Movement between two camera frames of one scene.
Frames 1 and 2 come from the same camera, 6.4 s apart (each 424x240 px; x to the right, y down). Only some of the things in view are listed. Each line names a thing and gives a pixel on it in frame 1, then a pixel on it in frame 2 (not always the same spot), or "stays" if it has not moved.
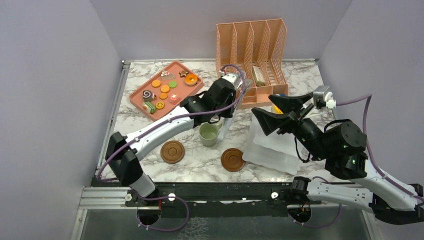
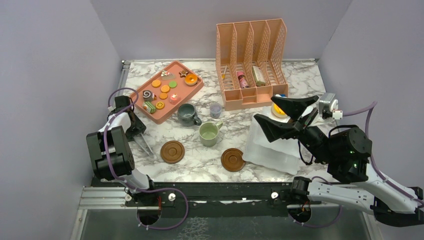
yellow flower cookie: x=159 y=105 stays
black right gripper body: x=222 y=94 to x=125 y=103
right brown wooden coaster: x=232 y=160 stays
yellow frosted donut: x=277 y=110 stays
